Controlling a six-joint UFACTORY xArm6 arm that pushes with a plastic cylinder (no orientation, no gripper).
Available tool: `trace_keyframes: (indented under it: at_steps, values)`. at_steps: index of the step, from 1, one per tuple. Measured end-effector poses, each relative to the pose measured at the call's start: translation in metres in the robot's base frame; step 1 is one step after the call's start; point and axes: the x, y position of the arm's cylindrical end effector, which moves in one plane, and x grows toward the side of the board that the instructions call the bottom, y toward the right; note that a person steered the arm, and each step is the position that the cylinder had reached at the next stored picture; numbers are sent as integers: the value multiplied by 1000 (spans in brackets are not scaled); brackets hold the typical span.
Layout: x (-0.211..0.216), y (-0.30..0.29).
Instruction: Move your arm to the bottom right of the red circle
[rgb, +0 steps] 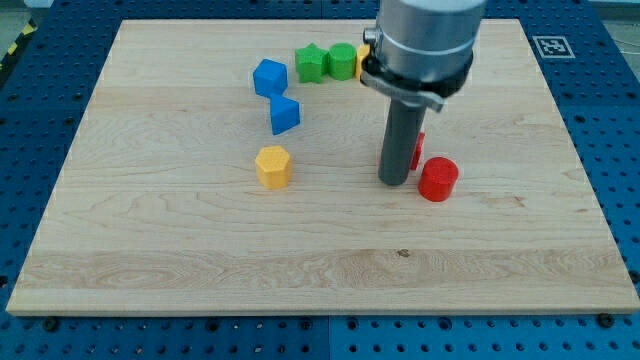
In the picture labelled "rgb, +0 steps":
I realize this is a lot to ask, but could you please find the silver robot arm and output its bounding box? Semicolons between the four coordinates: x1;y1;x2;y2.
360;0;487;112

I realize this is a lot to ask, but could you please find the red cylinder block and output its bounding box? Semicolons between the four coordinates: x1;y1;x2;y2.
418;157;459;202

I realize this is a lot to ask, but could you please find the blue cube block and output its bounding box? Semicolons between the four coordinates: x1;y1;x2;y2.
253;58;288;98

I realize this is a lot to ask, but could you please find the yellow block behind arm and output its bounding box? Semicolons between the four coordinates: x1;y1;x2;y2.
354;44;371;79

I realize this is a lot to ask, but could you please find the green star block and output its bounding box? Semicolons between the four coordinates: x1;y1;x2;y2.
294;43;328;83

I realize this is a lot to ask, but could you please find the wooden board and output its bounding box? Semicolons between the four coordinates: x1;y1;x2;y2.
7;19;639;316

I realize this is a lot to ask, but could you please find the white fiducial marker tag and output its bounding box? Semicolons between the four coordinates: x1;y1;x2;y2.
532;35;575;59

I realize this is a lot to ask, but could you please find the yellow hexagon block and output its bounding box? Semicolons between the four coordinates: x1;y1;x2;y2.
255;145;292;190

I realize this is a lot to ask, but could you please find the blue triangular block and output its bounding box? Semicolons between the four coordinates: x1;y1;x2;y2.
270;94;301;135

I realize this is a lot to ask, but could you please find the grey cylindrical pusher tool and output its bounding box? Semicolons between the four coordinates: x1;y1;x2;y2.
378;100;426;186

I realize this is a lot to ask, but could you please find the red block behind tool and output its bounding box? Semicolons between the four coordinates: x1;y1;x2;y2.
410;132;425;171

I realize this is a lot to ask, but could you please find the green cylinder block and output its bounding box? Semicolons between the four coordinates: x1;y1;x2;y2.
328;43;356;81

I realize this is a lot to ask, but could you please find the black yellow hazard tape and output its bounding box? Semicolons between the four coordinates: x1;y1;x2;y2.
1;18;38;72

